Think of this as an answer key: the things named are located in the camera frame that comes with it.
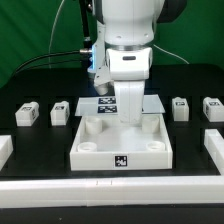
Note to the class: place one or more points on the white sheet with markers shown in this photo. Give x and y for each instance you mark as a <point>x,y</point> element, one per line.
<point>107,105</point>

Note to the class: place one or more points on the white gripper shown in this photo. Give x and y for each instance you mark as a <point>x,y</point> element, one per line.
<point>129,70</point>

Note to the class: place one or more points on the green backdrop curtain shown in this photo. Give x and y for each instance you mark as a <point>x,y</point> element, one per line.
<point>30,28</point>

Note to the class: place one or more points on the white square tabletop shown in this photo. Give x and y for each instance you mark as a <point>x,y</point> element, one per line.
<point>104,143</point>

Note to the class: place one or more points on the white U-shaped obstacle fence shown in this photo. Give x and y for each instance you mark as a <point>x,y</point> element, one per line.
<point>37,174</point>

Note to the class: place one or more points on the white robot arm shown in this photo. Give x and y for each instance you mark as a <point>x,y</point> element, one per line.
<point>126,25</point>

